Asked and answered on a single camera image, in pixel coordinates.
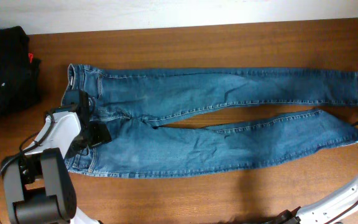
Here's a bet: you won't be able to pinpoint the blue denim jeans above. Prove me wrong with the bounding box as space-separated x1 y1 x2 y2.
60 63 358 179

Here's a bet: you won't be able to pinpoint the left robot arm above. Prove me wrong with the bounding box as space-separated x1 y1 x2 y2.
0 90 111 224

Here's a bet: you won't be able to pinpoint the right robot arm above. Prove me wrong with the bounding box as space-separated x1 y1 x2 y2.
267 175 358 224

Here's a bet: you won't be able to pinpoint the black folded garment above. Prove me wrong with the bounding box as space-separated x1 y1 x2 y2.
0 26 41 116

